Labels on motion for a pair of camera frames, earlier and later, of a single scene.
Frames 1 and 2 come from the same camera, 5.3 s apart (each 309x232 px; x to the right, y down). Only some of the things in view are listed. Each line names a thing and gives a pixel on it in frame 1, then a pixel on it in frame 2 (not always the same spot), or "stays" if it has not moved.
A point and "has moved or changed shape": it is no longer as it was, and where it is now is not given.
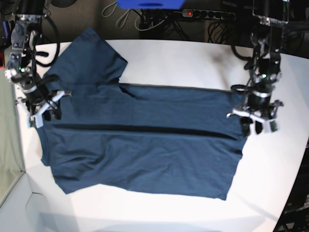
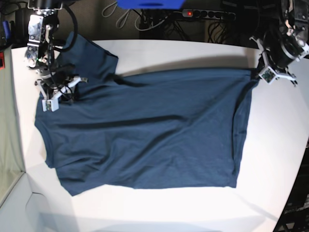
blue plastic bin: [151, 4] stays
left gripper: [38, 102] → [55, 86]
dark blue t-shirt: [178, 141] has moved or changed shape
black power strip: [209, 14] stays
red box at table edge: [2, 60] stays
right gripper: [260, 106] → [272, 68]
